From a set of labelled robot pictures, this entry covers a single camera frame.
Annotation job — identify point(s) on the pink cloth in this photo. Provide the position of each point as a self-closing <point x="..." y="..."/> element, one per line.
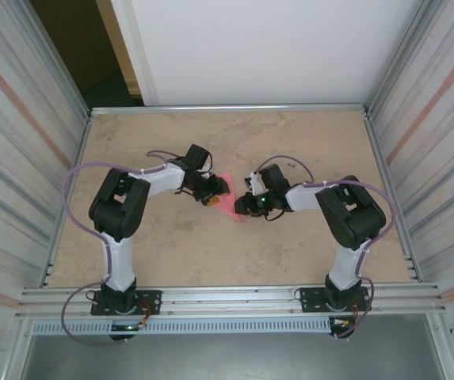
<point x="226" y="207"/>

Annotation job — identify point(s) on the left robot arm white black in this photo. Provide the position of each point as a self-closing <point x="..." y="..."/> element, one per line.
<point x="117" y="206"/>

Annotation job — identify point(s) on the small controller board green light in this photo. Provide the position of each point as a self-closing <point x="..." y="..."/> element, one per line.
<point x="125" y="327"/>

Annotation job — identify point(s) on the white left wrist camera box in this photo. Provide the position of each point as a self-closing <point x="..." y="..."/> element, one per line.
<point x="207" y="172"/>

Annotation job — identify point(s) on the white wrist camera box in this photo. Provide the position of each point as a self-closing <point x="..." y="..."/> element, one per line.
<point x="207" y="172"/>
<point x="255" y="183"/>

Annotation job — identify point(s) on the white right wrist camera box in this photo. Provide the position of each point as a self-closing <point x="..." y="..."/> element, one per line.
<point x="255" y="183"/>

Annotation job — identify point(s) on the aluminium table edge rail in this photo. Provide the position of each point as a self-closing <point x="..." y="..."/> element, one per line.
<point x="230" y="109"/>

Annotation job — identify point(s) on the wide aluminium mounting rail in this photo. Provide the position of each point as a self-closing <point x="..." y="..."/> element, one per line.
<point x="230" y="301"/>

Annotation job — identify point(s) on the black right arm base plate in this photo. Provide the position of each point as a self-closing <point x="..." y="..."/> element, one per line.
<point x="310" y="299"/>

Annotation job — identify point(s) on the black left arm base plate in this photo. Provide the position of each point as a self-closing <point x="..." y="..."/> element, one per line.
<point x="151" y="301"/>

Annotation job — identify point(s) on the beige wooden door frame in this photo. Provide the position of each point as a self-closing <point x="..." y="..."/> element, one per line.
<point x="118" y="39"/>

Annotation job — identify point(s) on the aluminium frame post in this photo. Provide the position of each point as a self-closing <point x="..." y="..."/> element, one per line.
<point x="401" y="59"/>
<point x="58" y="59"/>

